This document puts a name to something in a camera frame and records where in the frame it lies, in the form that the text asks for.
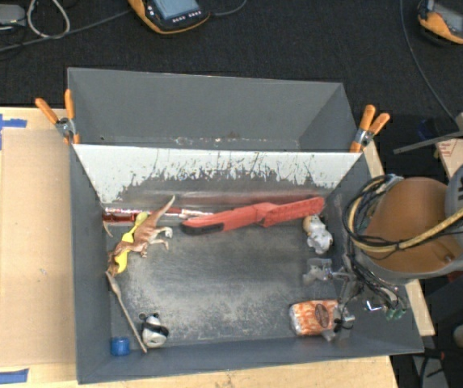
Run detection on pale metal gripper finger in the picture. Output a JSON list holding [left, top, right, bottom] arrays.
[[302, 258, 343, 285], [322, 308, 356, 342]]

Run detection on orange and white packet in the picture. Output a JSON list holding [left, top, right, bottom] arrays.
[[288, 299, 342, 337]]

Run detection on white toy figure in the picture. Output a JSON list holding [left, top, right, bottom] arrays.
[[302, 214, 335, 255]]

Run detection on red-brown flat block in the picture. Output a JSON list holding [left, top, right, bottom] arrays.
[[179, 196, 326, 236]]

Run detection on grey metal bin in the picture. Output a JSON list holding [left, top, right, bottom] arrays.
[[65, 66, 425, 386]]

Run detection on black and white panda toy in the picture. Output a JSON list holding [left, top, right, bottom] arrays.
[[138, 312, 170, 349]]

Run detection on brown toy dinosaur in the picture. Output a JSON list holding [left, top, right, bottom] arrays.
[[105, 195, 176, 279]]

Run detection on thin wooden stick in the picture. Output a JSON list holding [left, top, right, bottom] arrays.
[[104, 271, 149, 355]]

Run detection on yellow plastic toy piece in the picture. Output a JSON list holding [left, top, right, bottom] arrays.
[[115, 211, 149, 275]]

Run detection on shiny red foil tube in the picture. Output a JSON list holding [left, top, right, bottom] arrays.
[[102, 205, 216, 223]]

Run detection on small blue cap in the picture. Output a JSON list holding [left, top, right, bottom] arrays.
[[109, 336, 132, 357]]

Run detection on brown cardboard board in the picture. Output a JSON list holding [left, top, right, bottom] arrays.
[[0, 129, 77, 369]]

